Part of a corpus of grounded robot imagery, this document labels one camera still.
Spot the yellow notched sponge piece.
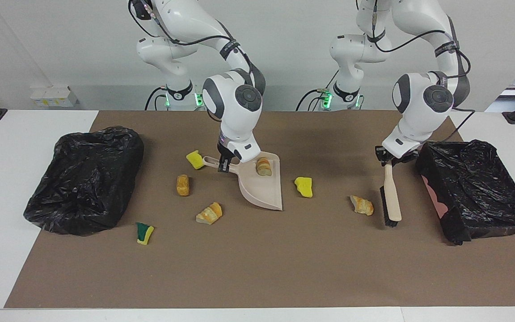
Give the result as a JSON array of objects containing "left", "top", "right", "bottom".
[{"left": 186, "top": 150, "right": 205, "bottom": 170}]

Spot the beige hand brush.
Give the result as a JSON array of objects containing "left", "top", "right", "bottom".
[{"left": 379, "top": 163, "right": 402, "bottom": 228}]

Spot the toy croissant piece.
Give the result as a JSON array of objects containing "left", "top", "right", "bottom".
[
  {"left": 350, "top": 195, "right": 375, "bottom": 216},
  {"left": 256, "top": 157, "right": 273, "bottom": 177},
  {"left": 195, "top": 202, "right": 223, "bottom": 225}
]

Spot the beige plastic dustpan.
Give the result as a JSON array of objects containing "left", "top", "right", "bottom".
[{"left": 202, "top": 152, "right": 283, "bottom": 211}]

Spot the green yellow sponge piece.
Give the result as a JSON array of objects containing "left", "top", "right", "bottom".
[
  {"left": 294, "top": 177, "right": 313, "bottom": 198},
  {"left": 135, "top": 222, "right": 155, "bottom": 246}
]

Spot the black bag lined pink bin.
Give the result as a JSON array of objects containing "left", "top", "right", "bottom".
[{"left": 415, "top": 139, "right": 515, "bottom": 246}]

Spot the black bag covered bin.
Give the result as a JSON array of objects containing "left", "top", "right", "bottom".
[{"left": 23, "top": 126, "right": 145, "bottom": 237}]

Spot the brown table mat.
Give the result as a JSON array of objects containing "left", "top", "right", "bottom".
[{"left": 4, "top": 110, "right": 515, "bottom": 309}]

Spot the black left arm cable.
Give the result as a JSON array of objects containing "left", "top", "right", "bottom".
[{"left": 371, "top": 0, "right": 476, "bottom": 135}]

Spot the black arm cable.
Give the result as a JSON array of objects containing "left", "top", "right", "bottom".
[
  {"left": 371, "top": 0, "right": 476, "bottom": 135},
  {"left": 139, "top": 0, "right": 240, "bottom": 59}
]

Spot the black base cable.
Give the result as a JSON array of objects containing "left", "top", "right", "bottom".
[
  {"left": 295, "top": 89, "right": 327, "bottom": 111},
  {"left": 144, "top": 86, "right": 169, "bottom": 111}
]

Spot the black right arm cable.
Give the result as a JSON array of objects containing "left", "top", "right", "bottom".
[{"left": 139, "top": 0, "right": 240, "bottom": 59}]

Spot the white wall socket box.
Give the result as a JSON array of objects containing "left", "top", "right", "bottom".
[{"left": 30, "top": 86, "right": 79, "bottom": 108}]

